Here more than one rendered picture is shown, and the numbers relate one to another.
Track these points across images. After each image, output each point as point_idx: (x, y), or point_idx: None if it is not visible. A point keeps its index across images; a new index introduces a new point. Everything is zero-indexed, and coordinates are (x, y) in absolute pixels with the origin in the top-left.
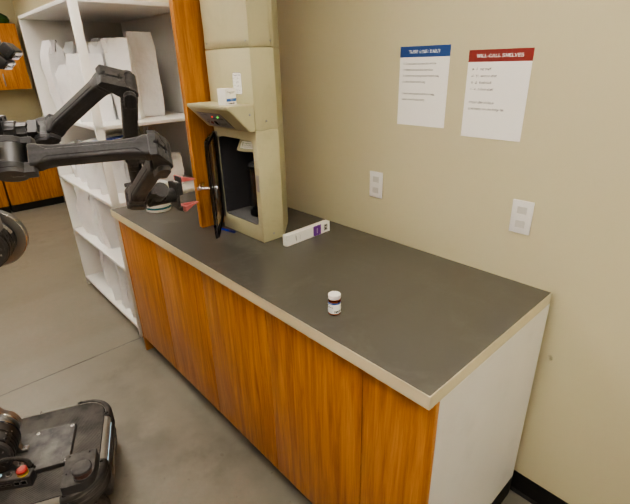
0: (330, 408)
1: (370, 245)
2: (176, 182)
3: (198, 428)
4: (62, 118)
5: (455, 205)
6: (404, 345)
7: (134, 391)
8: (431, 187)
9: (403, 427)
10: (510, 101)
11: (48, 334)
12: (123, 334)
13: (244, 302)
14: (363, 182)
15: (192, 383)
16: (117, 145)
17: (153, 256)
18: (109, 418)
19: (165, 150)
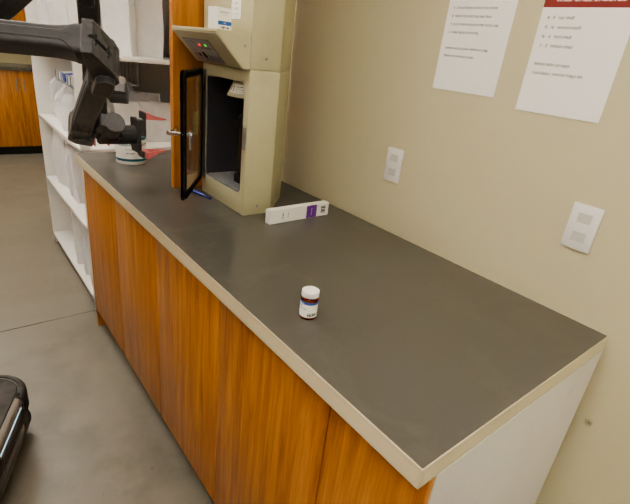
0: (282, 445)
1: (374, 239)
2: (139, 119)
3: (132, 430)
4: None
5: (492, 202)
6: (396, 378)
7: (70, 372)
8: (464, 175)
9: (375, 499)
10: (595, 65)
11: None
12: (77, 303)
13: (198, 284)
14: (378, 160)
15: (137, 374)
16: (34, 30)
17: (112, 214)
18: (19, 402)
19: (109, 55)
